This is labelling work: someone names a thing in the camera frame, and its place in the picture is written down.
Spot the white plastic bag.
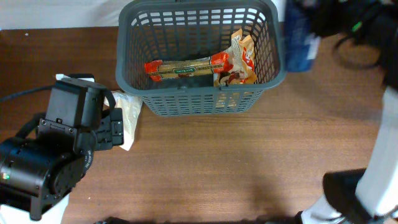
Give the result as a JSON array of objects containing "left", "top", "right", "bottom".
[{"left": 104, "top": 90, "right": 143, "bottom": 151}]

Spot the orange snack bag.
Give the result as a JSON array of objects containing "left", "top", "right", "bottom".
[{"left": 213, "top": 29, "right": 257, "bottom": 87}]

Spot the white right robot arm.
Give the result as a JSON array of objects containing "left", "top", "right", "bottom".
[{"left": 284, "top": 0, "right": 397, "bottom": 223}]

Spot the grey plastic basket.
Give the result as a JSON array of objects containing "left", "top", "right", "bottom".
[{"left": 116, "top": 0, "right": 286, "bottom": 116}]

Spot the blue carton box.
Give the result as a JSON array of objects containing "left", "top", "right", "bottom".
[{"left": 283, "top": 0, "right": 320, "bottom": 72}]

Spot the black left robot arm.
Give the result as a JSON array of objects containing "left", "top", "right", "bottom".
[{"left": 1, "top": 78, "right": 124, "bottom": 223}]

